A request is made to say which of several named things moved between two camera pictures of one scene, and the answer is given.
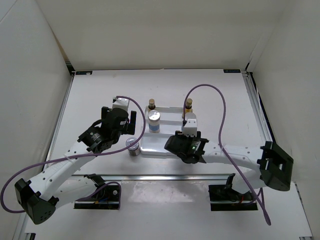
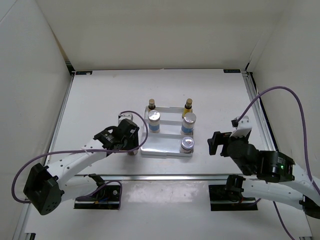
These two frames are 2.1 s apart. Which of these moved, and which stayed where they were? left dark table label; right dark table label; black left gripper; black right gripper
Moved: black left gripper; black right gripper
Stayed: right dark table label; left dark table label
